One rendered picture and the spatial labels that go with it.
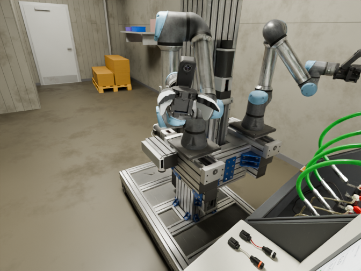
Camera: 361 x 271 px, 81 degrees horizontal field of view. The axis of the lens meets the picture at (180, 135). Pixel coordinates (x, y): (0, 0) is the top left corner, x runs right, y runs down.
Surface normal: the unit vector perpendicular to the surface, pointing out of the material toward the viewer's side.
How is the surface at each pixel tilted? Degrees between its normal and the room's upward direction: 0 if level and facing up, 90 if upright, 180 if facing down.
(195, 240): 0
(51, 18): 90
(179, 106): 90
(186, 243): 0
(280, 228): 90
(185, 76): 118
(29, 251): 0
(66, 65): 90
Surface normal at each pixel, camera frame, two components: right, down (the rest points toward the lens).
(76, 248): 0.03, -0.89
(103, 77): 0.46, 0.41
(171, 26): 0.12, 0.36
